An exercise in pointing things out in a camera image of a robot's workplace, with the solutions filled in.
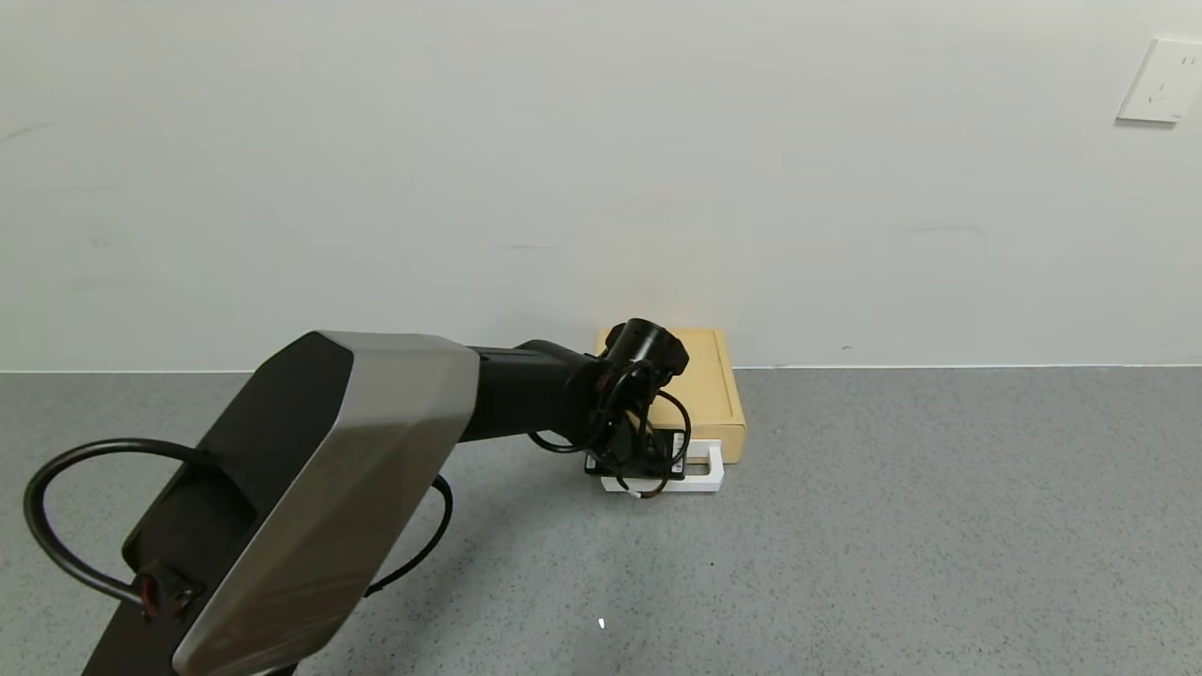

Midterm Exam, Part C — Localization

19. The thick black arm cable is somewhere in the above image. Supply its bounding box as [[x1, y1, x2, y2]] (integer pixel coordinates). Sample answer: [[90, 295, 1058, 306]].
[[23, 438, 455, 613]]

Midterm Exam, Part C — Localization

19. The yellow drawer with white handle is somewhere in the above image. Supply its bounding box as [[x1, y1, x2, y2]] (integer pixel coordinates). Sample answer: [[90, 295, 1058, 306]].
[[601, 430, 747, 496]]

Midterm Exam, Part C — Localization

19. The yellow drawer case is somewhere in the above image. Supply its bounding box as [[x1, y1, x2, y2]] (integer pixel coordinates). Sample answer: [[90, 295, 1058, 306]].
[[593, 327, 747, 464]]

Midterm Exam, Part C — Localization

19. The white wall socket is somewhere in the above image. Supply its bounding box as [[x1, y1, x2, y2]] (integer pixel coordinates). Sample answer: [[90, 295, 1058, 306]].
[[1116, 38, 1202, 125]]

